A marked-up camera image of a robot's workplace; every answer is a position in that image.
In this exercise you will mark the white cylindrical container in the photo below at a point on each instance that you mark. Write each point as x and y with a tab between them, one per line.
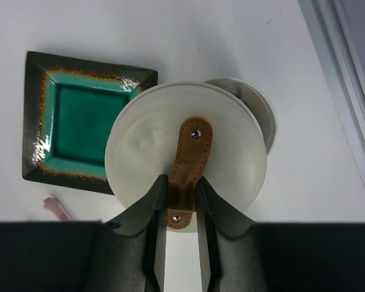
257	104

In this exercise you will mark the clear plastic tongs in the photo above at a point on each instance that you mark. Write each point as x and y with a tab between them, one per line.
58	208

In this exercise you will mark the right aluminium frame post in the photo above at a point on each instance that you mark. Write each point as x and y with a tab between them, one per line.
334	31

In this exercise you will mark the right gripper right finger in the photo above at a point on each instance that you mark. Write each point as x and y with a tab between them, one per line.
229	256

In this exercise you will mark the white round lid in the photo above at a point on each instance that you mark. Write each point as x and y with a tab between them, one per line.
143	141

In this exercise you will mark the dark square teal plate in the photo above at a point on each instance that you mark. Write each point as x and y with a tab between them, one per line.
70	106

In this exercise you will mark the brown handle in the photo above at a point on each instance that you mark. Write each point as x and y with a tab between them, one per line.
192	154

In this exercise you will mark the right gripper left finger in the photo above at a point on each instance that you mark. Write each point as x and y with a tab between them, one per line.
129	253

